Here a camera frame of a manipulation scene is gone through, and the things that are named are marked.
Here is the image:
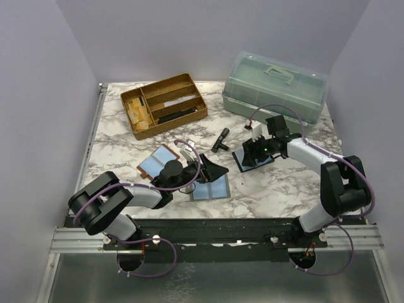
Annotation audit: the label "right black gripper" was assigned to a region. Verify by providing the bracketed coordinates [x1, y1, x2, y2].
[242, 133, 276, 167]

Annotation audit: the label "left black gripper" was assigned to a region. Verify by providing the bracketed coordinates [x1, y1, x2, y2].
[170, 154, 229, 193]

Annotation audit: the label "grey card holder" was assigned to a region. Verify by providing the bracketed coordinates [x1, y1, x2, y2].
[190, 174, 231, 201]

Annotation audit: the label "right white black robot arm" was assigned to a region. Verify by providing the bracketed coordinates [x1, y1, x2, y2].
[241, 115, 372, 247]

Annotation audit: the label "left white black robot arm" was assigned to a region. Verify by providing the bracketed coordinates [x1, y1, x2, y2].
[68, 154, 229, 249]

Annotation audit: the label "brown blue open card holder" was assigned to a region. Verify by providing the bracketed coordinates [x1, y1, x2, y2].
[136, 144, 180, 181]

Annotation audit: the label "white card in tray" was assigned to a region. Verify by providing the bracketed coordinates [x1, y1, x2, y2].
[164, 95, 196, 107]

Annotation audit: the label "black T-shaped tool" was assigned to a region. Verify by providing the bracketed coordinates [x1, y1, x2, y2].
[211, 128, 230, 153]

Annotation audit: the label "black item in tray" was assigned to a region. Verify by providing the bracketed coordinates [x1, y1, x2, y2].
[158, 107, 197, 124]

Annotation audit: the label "green clear-lid storage box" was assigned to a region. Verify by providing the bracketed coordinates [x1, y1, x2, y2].
[222, 52, 329, 129]

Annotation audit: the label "brown woven organizer tray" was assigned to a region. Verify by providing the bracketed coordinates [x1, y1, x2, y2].
[121, 73, 208, 140]

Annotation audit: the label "yellow packets in tray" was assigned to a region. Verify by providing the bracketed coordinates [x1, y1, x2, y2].
[128, 97, 152, 131]

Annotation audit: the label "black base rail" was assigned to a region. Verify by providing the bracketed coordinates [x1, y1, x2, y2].
[64, 216, 329, 264]

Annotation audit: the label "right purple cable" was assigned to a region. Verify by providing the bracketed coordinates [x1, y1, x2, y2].
[247, 104, 376, 275]

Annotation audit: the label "purple cable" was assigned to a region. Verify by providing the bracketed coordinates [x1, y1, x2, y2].
[72, 139, 203, 278]
[247, 104, 376, 275]

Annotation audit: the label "aluminium side rail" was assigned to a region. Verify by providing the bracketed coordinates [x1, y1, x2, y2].
[69, 83, 108, 215]

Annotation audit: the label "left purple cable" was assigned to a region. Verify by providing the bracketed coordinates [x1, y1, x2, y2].
[72, 139, 203, 278]

